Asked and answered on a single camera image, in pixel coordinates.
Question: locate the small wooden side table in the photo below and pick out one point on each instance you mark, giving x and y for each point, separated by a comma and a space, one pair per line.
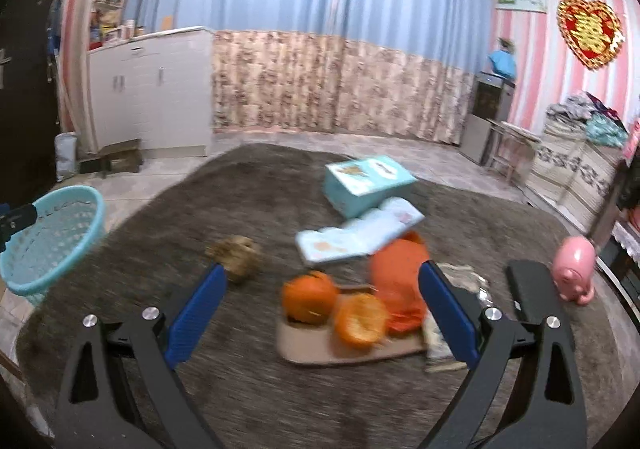
515, 131

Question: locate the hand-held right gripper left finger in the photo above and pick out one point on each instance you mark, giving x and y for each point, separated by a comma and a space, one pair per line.
197, 314

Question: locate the blue bottle cover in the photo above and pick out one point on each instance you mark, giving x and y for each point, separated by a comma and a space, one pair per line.
504, 64

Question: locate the low wooden stool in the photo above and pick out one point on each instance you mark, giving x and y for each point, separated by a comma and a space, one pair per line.
120, 151

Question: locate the pink pig toy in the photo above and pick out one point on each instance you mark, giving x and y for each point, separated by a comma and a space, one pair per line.
575, 269

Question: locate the brown tray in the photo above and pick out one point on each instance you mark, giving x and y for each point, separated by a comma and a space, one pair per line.
310, 350

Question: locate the white floor bag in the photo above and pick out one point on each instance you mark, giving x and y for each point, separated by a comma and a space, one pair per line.
66, 156

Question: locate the black door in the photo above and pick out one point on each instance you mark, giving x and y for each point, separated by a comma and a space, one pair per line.
25, 104

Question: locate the orange plastic bag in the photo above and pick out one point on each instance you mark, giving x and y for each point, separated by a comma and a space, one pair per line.
397, 279

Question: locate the red heart wall decoration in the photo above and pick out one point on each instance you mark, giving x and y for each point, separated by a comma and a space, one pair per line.
590, 31

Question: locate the pile of clothes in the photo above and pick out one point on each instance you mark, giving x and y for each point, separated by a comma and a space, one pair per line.
585, 116

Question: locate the teal cardboard box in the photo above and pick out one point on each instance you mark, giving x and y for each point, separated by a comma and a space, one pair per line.
365, 189

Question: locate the grey water dispenser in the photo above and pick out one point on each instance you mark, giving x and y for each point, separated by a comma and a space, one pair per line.
487, 119

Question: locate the camouflage small object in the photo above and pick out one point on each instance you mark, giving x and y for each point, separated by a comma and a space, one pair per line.
235, 256

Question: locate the blue floral curtain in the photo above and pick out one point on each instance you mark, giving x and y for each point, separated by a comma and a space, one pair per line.
410, 54
240, 29

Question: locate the light blue plastic basket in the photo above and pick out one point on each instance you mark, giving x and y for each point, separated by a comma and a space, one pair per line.
60, 254

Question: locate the whole orange fruit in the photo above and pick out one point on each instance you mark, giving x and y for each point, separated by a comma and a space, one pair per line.
309, 299

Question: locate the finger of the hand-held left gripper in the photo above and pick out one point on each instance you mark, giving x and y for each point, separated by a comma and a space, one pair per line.
17, 219

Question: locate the white cabinet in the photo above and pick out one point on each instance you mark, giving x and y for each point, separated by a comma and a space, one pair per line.
150, 89

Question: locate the white paper booklet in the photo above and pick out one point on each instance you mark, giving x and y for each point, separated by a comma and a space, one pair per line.
350, 239

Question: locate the grey shaggy blanket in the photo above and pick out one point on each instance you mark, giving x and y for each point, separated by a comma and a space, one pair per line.
280, 404

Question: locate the halved orange fruit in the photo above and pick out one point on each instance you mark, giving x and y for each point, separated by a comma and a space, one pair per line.
360, 321

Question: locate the small potted plant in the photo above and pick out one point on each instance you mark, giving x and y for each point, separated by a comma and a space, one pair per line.
507, 45

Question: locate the patterned cloth covered chest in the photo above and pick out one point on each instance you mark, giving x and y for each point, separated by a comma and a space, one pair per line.
570, 174

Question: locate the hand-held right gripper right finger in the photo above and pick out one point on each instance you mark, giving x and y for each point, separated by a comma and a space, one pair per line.
447, 314

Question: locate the black flat case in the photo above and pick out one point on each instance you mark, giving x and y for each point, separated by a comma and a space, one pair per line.
530, 289

